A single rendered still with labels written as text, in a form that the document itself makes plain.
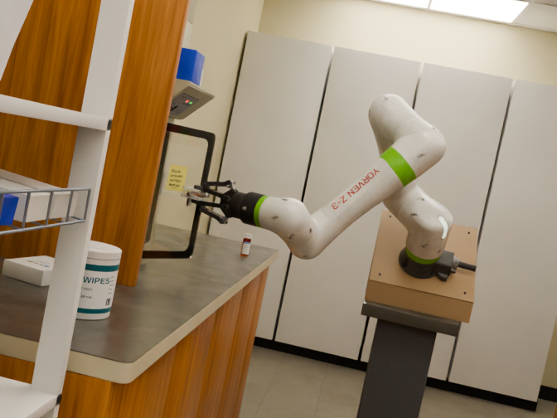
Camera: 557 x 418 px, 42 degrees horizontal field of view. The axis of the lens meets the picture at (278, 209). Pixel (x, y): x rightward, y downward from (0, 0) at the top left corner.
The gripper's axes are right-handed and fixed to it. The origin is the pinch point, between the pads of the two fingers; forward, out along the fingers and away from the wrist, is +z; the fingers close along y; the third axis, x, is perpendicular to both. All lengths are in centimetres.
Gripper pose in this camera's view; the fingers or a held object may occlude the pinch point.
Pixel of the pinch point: (193, 193)
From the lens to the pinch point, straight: 215.6
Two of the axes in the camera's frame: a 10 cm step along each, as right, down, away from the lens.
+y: 2.0, -9.8, -0.7
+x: -5.5, -0.5, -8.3
